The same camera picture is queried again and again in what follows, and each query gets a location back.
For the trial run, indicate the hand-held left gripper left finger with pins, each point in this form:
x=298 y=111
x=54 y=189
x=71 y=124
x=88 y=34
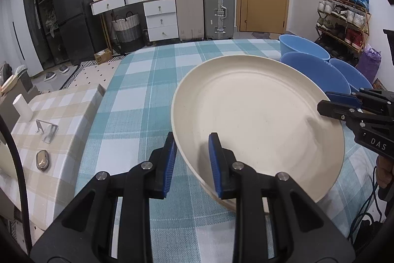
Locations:
x=169 y=164

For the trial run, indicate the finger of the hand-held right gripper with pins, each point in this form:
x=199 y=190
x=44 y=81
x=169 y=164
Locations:
x=375 y=98
x=335 y=109

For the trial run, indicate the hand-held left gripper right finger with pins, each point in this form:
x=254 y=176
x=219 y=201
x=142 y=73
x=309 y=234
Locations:
x=214 y=164

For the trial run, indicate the blue bowl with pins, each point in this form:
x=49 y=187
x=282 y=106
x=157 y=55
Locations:
x=354 y=75
x=295 y=45
x=320 y=72

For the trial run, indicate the person's right hand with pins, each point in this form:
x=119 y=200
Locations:
x=384 y=175

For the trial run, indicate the purple bag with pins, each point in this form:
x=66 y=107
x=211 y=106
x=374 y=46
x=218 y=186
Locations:
x=369 y=65

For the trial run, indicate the rows of shoes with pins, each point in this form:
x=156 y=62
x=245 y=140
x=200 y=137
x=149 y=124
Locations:
x=354 y=36

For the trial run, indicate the wooden shoe rack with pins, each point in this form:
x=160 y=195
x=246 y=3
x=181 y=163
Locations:
x=368 y=22

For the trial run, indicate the grey patterned door mat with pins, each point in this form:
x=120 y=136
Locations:
x=264 y=35

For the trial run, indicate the beige checked cloth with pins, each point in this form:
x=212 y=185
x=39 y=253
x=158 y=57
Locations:
x=67 y=127

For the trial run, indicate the white dotted mat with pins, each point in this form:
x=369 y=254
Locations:
x=95 y=73

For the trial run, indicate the metal phone stand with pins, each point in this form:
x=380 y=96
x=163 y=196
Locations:
x=49 y=135

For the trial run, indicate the small cardboard box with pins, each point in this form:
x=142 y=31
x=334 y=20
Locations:
x=102 y=56

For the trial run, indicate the small grey case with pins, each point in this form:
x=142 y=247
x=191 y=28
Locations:
x=42 y=160

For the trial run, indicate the woven laundry basket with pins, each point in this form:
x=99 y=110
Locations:
x=126 y=32

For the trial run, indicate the grey slipper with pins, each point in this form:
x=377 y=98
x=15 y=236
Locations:
x=50 y=76
x=63 y=69

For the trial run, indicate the white drawer unit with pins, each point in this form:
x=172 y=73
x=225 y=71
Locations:
x=161 y=21

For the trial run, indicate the silver suitcase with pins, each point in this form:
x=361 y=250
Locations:
x=212 y=10

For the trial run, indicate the beige suitcase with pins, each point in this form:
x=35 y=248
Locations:
x=189 y=10

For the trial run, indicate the white cylinder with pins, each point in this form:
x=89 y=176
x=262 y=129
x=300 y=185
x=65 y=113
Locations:
x=22 y=107

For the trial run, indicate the grey storage box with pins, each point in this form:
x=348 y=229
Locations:
x=25 y=82

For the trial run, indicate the dark grey fridge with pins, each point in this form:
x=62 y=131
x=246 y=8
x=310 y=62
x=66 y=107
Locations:
x=74 y=4

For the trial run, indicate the glass door cabinet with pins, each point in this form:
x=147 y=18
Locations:
x=40 y=19

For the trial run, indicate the white wardrobe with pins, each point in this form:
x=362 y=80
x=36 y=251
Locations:
x=27 y=19

